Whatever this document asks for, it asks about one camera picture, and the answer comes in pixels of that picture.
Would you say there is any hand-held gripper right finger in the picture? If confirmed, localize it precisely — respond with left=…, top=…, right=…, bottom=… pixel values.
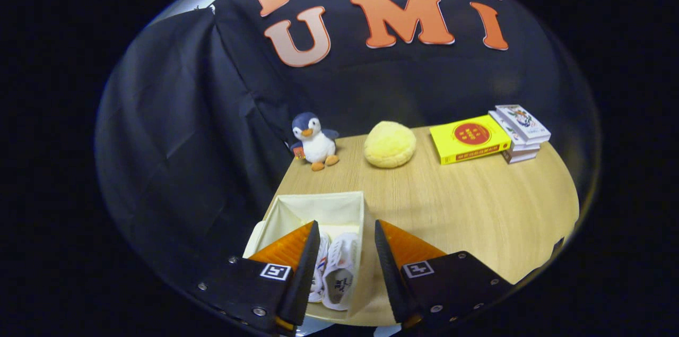
left=374, top=219, right=515, bottom=331

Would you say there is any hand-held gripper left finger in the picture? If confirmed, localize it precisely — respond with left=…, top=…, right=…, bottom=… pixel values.
left=193, top=220, right=321, bottom=336

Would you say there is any white canvas shoe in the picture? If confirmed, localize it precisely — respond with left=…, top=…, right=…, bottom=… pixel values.
left=321, top=231, right=361, bottom=312
left=309, top=231, right=332, bottom=304

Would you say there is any beige fabric storage box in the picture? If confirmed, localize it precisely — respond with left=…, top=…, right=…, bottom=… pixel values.
left=242, top=191, right=378, bottom=322

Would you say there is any yellow round plush cushion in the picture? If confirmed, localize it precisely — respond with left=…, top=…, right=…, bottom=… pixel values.
left=364, top=120, right=417, bottom=169

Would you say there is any penguin plush toy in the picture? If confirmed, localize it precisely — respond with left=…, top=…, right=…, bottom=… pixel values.
left=290, top=112, right=340, bottom=172

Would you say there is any yellow book with red circle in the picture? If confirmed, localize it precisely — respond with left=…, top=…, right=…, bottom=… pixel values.
left=429, top=114, right=512, bottom=166

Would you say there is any plain white book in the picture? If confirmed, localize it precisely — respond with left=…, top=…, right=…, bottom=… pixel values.
left=501, top=147, right=539, bottom=165

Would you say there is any black backdrop cloth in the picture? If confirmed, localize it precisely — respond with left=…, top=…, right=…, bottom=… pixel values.
left=94, top=0, right=603, bottom=295

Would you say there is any white book with illustrated cover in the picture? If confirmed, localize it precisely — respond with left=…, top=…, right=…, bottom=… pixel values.
left=495, top=104, right=552, bottom=145

